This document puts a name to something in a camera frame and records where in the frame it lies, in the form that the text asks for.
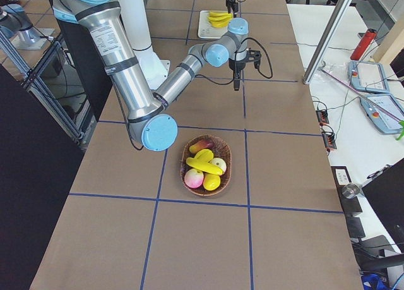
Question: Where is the near teach pendant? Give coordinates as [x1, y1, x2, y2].
[360, 94, 403, 136]

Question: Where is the dark red mango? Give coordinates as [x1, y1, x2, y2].
[189, 138, 213, 154]

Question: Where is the far teach pendant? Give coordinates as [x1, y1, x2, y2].
[347, 61, 390, 94]

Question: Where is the red bottle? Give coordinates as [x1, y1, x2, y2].
[350, 28, 377, 61]

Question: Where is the aluminium frame post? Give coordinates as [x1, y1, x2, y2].
[303, 0, 352, 85]

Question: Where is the pale yellow apple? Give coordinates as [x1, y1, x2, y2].
[210, 157, 227, 172]

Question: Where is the metal cup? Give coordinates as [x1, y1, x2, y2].
[341, 183, 362, 199]

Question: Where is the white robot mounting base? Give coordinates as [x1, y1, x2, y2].
[136, 49, 170, 90]

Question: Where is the white bear print tray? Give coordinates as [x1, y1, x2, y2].
[198, 10, 227, 39]

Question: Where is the yellow star fruit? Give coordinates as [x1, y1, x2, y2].
[194, 148, 214, 162]

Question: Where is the brown wicker basket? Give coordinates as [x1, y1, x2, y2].
[180, 135, 232, 196]

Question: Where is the yellow lemon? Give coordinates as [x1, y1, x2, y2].
[203, 173, 221, 191]

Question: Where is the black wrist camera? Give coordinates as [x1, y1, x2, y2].
[247, 49, 261, 70]

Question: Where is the yellow banana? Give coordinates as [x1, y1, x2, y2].
[208, 15, 232, 22]

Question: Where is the pink peach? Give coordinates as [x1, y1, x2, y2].
[184, 168, 205, 188]

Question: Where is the teach pendant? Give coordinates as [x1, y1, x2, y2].
[360, 94, 403, 136]
[347, 61, 390, 94]

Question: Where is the metal rod with green tip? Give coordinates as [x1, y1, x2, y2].
[319, 68, 403, 140]

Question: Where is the yellow banana basket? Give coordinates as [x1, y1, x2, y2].
[208, 18, 232, 28]
[186, 157, 224, 176]

